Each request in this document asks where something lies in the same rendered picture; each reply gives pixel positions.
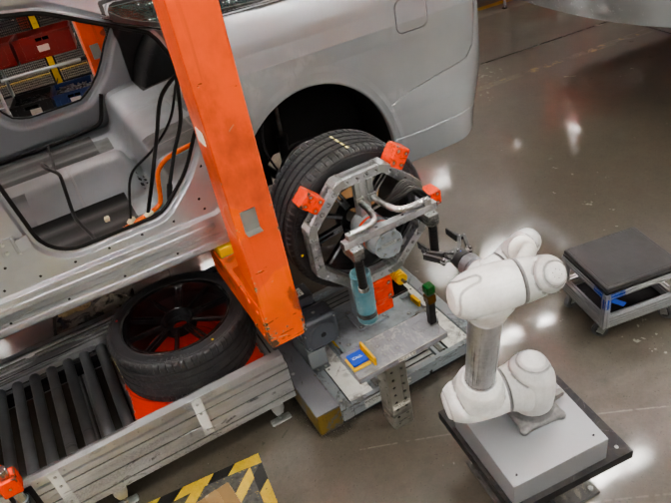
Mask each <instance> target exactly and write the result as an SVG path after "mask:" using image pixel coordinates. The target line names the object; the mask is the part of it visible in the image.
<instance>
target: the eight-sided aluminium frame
mask: <svg viewBox="0 0 671 503"><path fill-rule="evenodd" d="M380 173H385V174H387V175H389V176H391V177H393V178H395V179H397V180H398V181H401V180H404V179H407V180H410V181H412V182H413V183H415V184H416V185H418V186H419V187H420V188H421V189H422V188H423V186H422V183H421V181H420V180H419V179H417V178H416V177H414V176H413V175H411V174H408V173H406V172H405V171H403V170H399V169H397V168H393V167H391V166H390V164H389V163H388V162H386V161H385V160H383V159H380V158H378V157H376V158H374V159H370V160H369V161H367V162H364V163H362V164H360V165H357V166H355V167H353V168H350V169H348V170H345V171H343V172H341V173H338V174H336V175H333V176H331V177H329V178H328V180H327V181H326V182H325V185H324V187H323V189H322V190H321V192H320V196H321V197H322V198H323V199H324V200H326V201H325V203H324V204H323V206H322V208H321V210H320V211H319V213H318V215H317V216H316V215H313V214H311V213H309V214H308V215H307V217H306V219H305V220H304V222H303V224H302V233H303V235H304V240H305V244H306V248H307V252H308V256H309V260H310V266H311V269H312V271H313V272H314V273H315V275H316V276H317V277H320V278H322V279H326V280H328V281H331V282H334V283H337V284H340V285H343V286H346V287H349V288H351V283H350V277H349V274H348V273H345V272H342V271H340V270H337V269H334V268H331V267H328V266H326V265H325V263H324V259H323V254H322V250H321V245H320V241H319V236H318V230H319V229H320V227H321V225H322V223H323V222H324V220H325V218H326V216H327V215H328V213H329V211H330V209H331V208H332V206H333V204H334V202H335V201H336V198H337V196H338V195H339V193H340V191H341V190H343V189H346V188H348V187H350V186H353V184H355V183H359V182H362V181H364V180H365V179H367V178H369V177H373V176H376V175H378V174H380ZM407 196H408V203H409V204H410V203H412V202H414V201H416V200H419V198H418V197H417V196H415V195H414V194H413V193H412V192H411V193H409V194H408V195H407ZM425 227H426V225H425V224H424V223H422V222H421V221H420V220H418V219H417V218H415V219H413V220H411V221H410V222H409V224H408V226H407V227H406V229H405V231H404V232H403V234H402V244H401V247H400V249H399V251H398V252H397V253H396V254H395V255H393V256H392V257H390V258H386V259H384V260H382V261H380V262H377V263H375V264H373V265H371V266H369V267H368V268H369V269H370V274H371V279H372V282H374V281H376V280H378V279H380V278H382V277H384V276H386V275H388V274H390V273H392V272H396V271H397V270H399V269H400V268H401V266H402V265H403V263H404V261H405V260H406V258H407V256H408V255H409V253H410V252H411V250H412V248H413V247H414V245H415V243H416V242H417V240H418V238H419V237H420V235H421V233H422V232H423V231H424V228H425Z"/></svg>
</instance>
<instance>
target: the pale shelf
mask: <svg viewBox="0 0 671 503"><path fill-rule="evenodd" d="M445 338H447V331H446V330H445V329H443V328H442V327H441V326H440V325H439V324H438V323H437V324H435V325H433V326H430V325H429V324H428V323H427V315H426V312H425V311H423V312H421V313H419V314H417V315H416V316H414V317H412V318H410V319H408V320H406V321H404V322H402V323H400V324H398V325H396V326H395V327H393V328H391V329H389V330H387V331H385V332H383V333H381V334H379V335H377V336H375V337H374V338H372V339H370V340H368V341H366V342H364V343H363V345H364V346H365V347H366V348H367V349H368V350H369V351H370V352H371V353H372V354H373V356H374V357H375V358H376V363H377V365H374V364H373V363H372V362H371V364H370V365H368V366H366V367H364V368H362V369H360V370H358V371H357V372H354V371H353V370H352V369H351V368H350V367H349V365H348V364H347V363H346V362H345V359H346V356H348V355H350V354H351V353H353V352H355V351H357V350H359V349H360V347H359V345H358V346H356V347H354V348H353V349H351V350H349V351H347V352H345V353H343V354H341V355H340V356H339V360H340V361H341V363H342V364H343V365H344V366H345V367H346V368H347V370H348V371H349V372H350V373H351V374H352V376H353V377H354V378H355V379H356V380H357V382H358V383H359V384H363V383H365V382H367V381H368V380H370V379H372V378H374V377H376V376H377V375H379V374H381V373H383V372H385V371H387V370H388V369H390V368H392V367H394V366H396V365H398V364H399V363H401V362H403V361H405V360H407V359H409V358H410V357H412V356H414V355H416V354H418V353H420V352H421V351H423V350H425V349H427V348H429V347H431V346H432V345H434V344H436V343H438V342H440V341H442V340H443V339H445ZM360 350H361V349H360Z"/></svg>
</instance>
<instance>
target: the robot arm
mask: <svg viewBox="0 0 671 503"><path fill-rule="evenodd" d="M445 233H446V234H447V235H448V236H449V237H451V238H452V239H453V240H455V241H456V242H457V247H456V248H453V249H452V250H449V251H430V250H429V248H427V247H426V246H425V245H424V244H422V243H421V242H417V246H418V248H419V249H420V250H421V252H422V255H423V259H425V260H429V261H432V262H436V263H440V264H442V265H443V266H445V265H446V263H447V262H451V263H452V264H453V265H454V266H455V267H457V268H458V271H459V272H460V274H459V275H458V276H456V277H455V278H454V279H453V280H452V281H451V282H450V283H449V284H448V286H447V288H446V299H447V303H448V306H449V308H450V310H451V311H452V313H453V314H455V316H457V317H459V318H462V319H465V320H467V335H466V357H465V365H464V366H462V367H461V368H460V370H459V371H458V373H457V374H456V375H455V377H454V378H453V380H451V381H449V382H447V384H446V385H445V386H444V387H443V389H442V392H441V394H440V397H441V400H442V404H443V406H444V409H445V412H446V414H447V416H448V418H449V419H451V420H453V421H454V422H459V423H475V422H480V421H484V420H488V419H491V418H494V417H497V416H500V415H503V414H505V413H507V414H508V415H509V417H510V418H511V419H512V421H513V422H514V423H515V425H516V426H517V428H518V430H519V433H520V434H521V435H522V436H527V435H529V434H530V433H531V432H532V431H534V430H536V429H539V428H541V427H543V426H545V425H547V424H550V423H552V422H554V421H557V420H563V419H565V417H566V413H565V411H564V410H562V409H561V408H560V407H559V406H558V405H557V404H556V403H555V401H556V400H557V399H558V398H560V397H561V396H563V395H564V392H563V390H562V389H561V388H556V376H555V372H554V369H553V367H552V366H551V364H550V362H549V360H548V359H547V358H546V356H545V355H544V354H542V353H541V352H539V351H537V350H532V349H526V350H522V351H520V352H518V353H516V354H514V355H513V356H512V357H511V358H510V360H508V361H507V362H505V363H504V364H502V365H501V366H499V367H497V363H498V356H499V348H500V340H501V334H502V326H503V323H504V322H505V321H506V320H507V318H508V317H509V316H510V315H511V314H512V313H513V312H514V310H515V308H516V307H518V306H521V305H524V304H527V303H530V302H533V301H535V300H538V299H540V298H542V297H545V296H547V295H548V294H549V293H556V292H558V291H559V290H561V289H562V288H563V287H564V285H565V284H566V281H567V278H568V276H567V271H566V268H565V266H564V263H563V262H562V261H561V260H560V259H559V258H558V257H556V256H554V255H551V254H538V255H536V254H537V252H538V251H539V249H540V246H541V236H540V234H539V233H538V232H537V231H536V230H534V229H530V228H525V229H521V230H519V231H517V232H515V233H514V234H513V235H511V236H510V237H509V238H508V239H506V240H505V241H504V242H503V243H502V244H501V245H500V246H499V247H498V248H497V250H496V251H495V252H494V253H493V254H491V255H490V256H488V257H486V258H484V259H482V258H481V257H479V256H478V255H476V254H475V253H472V246H471V245H470V244H469V242H468V239H467V237H466V234H462V235H459V234H457V233H456V232H453V231H451V230H450V229H448V228H445ZM461 240H463V241H464V244H465V249H461V248H460V247H461ZM446 253H447V256H445V254H446Z"/></svg>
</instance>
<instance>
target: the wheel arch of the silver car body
mask: <svg viewBox="0 0 671 503"><path fill-rule="evenodd" d="M276 106H278V109H279V114H280V119H281V124H282V129H283V132H286V133H287V134H288V138H289V140H288V145H289V146H290V145H291V144H293V143H296V142H298V141H301V140H303V139H306V138H309V137H316V136H319V135H321V134H323V133H327V132H330V131H334V130H341V129H352V130H360V131H364V132H367V133H369V134H371V135H373V136H375V137H377V138H378V139H380V140H382V141H383V142H385V143H387V141H392V142H396V139H395V135H394V132H393V129H392V126H391V124H390V121H389V119H388V117H387V116H386V114H385V112H384V111H383V109H382V108H381V107H380V105H379V104H378V103H377V102H376V101H375V100H374V99H373V98H372V97H371V96H370V95H368V94H367V93H365V92H364V91H362V90H360V89H358V88H356V87H354V86H351V85H348V84H344V83H339V82H321V83H315V84H311V85H308V86H305V87H302V88H300V89H298V90H296V91H294V92H292V93H290V94H289V95H287V96H286V97H284V98H283V99H282V100H281V101H279V102H278V103H277V104H276V105H275V106H274V107H273V108H272V109H271V110H270V111H269V112H268V114H267V115H266V116H265V117H264V119H263V120H262V122H261V123H260V125H259V126H258V128H257V130H256V131H255V133H254V135H255V139H256V143H257V146H258V150H259V154H260V158H261V161H262V165H263V169H264V173H265V177H266V180H267V184H268V186H270V185H272V184H273V181H272V177H271V174H270V170H269V166H268V164H269V162H270V160H269V158H268V157H267V155H266V153H265V150H264V147H263V142H262V123H264V140H265V146H266V149H267V152H268V154H269V156H270V158H272V156H273V155H274V154H277V153H279V152H280V150H279V145H278V144H277V140H276V134H277V133H278V132H279V131H278V127H277V122H276V117H275V112H274V108H275V107H276Z"/></svg>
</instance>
